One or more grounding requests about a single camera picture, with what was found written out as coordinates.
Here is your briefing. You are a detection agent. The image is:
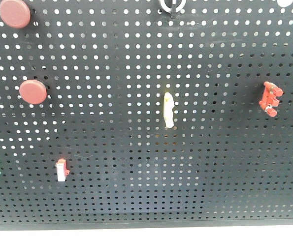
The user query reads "lower red push button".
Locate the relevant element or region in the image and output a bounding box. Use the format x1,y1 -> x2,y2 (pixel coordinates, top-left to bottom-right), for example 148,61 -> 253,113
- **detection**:
19,80 -> 47,105

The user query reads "yellow toggle switch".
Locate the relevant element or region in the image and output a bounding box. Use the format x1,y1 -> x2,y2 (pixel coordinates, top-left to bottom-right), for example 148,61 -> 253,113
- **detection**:
163,92 -> 175,128

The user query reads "red and white rocker switch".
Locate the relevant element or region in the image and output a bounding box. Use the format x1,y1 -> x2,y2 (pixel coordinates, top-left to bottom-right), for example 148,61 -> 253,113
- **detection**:
55,158 -> 70,182

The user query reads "black perforated pegboard panel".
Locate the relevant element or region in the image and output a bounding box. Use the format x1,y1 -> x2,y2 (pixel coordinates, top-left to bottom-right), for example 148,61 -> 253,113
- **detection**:
0,0 -> 293,230

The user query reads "upper red push button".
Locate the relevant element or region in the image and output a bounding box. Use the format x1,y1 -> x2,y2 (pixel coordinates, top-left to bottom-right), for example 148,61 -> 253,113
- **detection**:
0,0 -> 31,29

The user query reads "white height-adjustable desk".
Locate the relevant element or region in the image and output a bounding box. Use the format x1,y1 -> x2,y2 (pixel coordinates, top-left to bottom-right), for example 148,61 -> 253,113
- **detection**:
0,225 -> 293,236

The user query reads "red push button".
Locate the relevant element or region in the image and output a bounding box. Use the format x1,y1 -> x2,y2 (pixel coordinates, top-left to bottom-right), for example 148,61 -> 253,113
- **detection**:
19,80 -> 47,105
0,0 -> 31,29

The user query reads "red toggle switch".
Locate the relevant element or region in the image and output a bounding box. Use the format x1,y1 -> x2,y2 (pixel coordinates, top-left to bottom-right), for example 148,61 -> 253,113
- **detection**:
259,81 -> 284,117

